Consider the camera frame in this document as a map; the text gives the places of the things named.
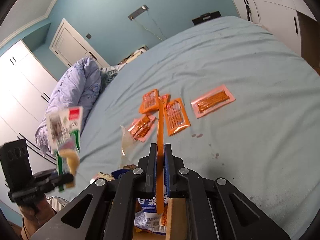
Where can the brown cardboard box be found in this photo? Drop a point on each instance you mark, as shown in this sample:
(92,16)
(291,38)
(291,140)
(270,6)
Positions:
(171,224)

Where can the lavender floral duvet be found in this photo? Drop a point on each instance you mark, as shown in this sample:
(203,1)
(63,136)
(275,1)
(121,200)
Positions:
(79,86)

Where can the green white snack bag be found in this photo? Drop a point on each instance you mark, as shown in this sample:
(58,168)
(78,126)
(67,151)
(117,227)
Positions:
(64,127)

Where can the clear torn plastic wrapper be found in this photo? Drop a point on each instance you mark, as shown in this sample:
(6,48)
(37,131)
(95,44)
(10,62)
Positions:
(128,144)

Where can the white door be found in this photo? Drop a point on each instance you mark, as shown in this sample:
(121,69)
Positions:
(69,46)

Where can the light blue bed sheet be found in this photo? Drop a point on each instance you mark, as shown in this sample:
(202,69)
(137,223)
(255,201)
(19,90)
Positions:
(242,106)

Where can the orange spicy stick packet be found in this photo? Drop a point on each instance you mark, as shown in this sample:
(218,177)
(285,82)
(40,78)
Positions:
(175,116)
(150,102)
(160,159)
(165,99)

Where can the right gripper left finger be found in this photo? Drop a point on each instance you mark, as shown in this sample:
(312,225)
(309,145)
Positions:
(104,210)

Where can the green patterned cloth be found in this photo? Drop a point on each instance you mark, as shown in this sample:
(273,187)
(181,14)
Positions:
(108,74)

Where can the metal wall lamp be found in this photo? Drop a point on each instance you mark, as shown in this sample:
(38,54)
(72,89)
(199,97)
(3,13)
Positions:
(138,12)

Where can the white wardrobe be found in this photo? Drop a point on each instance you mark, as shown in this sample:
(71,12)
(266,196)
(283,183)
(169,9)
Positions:
(26,87)

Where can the white cabinet desk unit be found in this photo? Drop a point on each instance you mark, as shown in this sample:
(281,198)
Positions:
(290,21)

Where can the black chair back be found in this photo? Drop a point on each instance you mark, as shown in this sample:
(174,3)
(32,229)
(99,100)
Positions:
(206,17)

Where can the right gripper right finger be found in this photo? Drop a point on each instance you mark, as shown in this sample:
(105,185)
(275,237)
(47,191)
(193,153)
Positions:
(216,209)

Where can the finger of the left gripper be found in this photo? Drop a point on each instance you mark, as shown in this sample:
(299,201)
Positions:
(56,180)

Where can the person's left hand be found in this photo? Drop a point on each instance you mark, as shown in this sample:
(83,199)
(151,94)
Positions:
(32,219)

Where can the pink spicy stick packet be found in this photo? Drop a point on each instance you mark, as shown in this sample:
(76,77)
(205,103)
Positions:
(142,128)
(212,101)

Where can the yellow chicken snack packet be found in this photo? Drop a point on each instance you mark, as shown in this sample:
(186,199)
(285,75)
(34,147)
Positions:
(101,175)

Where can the blue white snack bag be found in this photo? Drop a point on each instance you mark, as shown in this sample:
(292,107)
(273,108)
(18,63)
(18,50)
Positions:
(147,219)

